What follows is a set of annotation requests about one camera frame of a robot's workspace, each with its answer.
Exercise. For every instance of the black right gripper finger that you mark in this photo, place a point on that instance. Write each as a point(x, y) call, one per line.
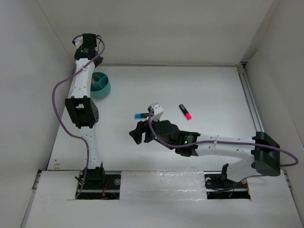
point(143, 126)
point(137, 134)

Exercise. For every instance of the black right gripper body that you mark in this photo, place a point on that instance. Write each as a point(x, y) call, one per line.
point(153, 128)

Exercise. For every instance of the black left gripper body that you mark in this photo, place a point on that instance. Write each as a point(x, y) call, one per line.
point(89, 37)

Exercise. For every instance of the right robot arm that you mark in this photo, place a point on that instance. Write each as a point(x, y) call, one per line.
point(259, 155)

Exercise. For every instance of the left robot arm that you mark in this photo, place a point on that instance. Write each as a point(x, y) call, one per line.
point(81, 108)

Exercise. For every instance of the blue cap black highlighter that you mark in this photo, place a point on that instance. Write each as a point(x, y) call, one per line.
point(142, 115)

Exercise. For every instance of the pink cap black highlighter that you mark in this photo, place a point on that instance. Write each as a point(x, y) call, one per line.
point(185, 112)

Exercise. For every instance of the teal round desk organizer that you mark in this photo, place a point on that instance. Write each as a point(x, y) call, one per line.
point(102, 87)

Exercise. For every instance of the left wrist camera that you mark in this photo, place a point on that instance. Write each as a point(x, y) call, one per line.
point(78, 41)

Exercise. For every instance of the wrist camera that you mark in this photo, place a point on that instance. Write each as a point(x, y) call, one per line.
point(157, 111)
point(78, 41)

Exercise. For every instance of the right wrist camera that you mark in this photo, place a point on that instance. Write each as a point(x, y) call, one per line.
point(157, 111)

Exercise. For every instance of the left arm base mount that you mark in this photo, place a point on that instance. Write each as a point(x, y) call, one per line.
point(109, 190)

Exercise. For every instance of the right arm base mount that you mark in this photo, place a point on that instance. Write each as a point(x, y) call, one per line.
point(219, 187)

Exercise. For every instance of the aluminium rail right side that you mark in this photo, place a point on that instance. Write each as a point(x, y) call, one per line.
point(249, 96)

